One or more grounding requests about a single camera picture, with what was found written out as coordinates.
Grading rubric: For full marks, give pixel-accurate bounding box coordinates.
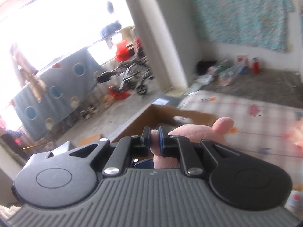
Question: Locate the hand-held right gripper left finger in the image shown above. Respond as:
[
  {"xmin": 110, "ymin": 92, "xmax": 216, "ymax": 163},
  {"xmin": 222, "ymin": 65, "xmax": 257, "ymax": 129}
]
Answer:
[{"xmin": 53, "ymin": 126, "xmax": 152, "ymax": 177}]

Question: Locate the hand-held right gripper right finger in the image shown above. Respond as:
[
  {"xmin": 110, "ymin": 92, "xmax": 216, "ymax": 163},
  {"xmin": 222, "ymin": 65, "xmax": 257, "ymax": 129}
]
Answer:
[{"xmin": 159, "ymin": 126, "xmax": 240, "ymax": 177}]

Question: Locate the brown cardboard box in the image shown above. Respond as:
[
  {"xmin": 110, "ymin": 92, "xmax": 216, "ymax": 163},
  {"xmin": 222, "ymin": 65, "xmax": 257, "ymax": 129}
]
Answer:
[{"xmin": 76, "ymin": 104, "xmax": 217, "ymax": 161}]

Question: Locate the pink plush toy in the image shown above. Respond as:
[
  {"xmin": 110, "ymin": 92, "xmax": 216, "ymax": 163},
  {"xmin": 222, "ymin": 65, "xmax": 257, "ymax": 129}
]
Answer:
[{"xmin": 150, "ymin": 117, "xmax": 235, "ymax": 169}]

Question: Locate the red object on floor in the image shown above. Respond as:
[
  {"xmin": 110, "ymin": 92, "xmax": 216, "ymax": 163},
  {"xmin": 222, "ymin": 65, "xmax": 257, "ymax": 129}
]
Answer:
[{"xmin": 108, "ymin": 86, "xmax": 132, "ymax": 100}]

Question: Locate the wheelchair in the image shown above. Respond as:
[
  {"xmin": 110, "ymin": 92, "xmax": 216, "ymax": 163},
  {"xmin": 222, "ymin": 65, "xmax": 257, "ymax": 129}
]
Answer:
[{"xmin": 95, "ymin": 38, "xmax": 154, "ymax": 95}]

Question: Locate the black bag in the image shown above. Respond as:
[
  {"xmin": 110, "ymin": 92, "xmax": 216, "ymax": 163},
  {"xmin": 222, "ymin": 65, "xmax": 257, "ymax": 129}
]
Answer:
[{"xmin": 196, "ymin": 60, "xmax": 217, "ymax": 75}]

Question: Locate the checkered bed sheet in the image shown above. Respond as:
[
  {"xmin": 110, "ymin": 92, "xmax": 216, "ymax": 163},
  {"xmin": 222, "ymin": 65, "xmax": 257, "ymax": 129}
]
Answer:
[{"xmin": 177, "ymin": 90, "xmax": 303, "ymax": 163}]

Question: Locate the clear plastic bag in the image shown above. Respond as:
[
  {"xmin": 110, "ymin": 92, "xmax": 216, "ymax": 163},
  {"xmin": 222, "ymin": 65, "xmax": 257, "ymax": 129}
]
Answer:
[{"xmin": 219, "ymin": 64, "xmax": 244, "ymax": 86}]

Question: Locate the blue cloth with circles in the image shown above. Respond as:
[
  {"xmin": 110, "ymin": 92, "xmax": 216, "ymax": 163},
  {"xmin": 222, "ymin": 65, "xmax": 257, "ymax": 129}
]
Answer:
[{"xmin": 13, "ymin": 50, "xmax": 107, "ymax": 141}]

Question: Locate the red and white small box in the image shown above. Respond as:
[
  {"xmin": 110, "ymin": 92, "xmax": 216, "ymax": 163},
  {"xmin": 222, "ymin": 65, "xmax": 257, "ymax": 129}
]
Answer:
[{"xmin": 237, "ymin": 55, "xmax": 249, "ymax": 69}]

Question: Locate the beige hanging cloth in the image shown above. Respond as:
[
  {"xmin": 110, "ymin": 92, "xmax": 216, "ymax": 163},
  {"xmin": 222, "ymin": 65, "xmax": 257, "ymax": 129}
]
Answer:
[{"xmin": 11, "ymin": 43, "xmax": 46, "ymax": 102}]

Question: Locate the teal floral wall cloth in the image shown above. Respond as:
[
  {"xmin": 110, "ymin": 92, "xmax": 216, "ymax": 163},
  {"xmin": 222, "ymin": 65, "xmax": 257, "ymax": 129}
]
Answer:
[{"xmin": 185, "ymin": 0, "xmax": 295, "ymax": 53}]

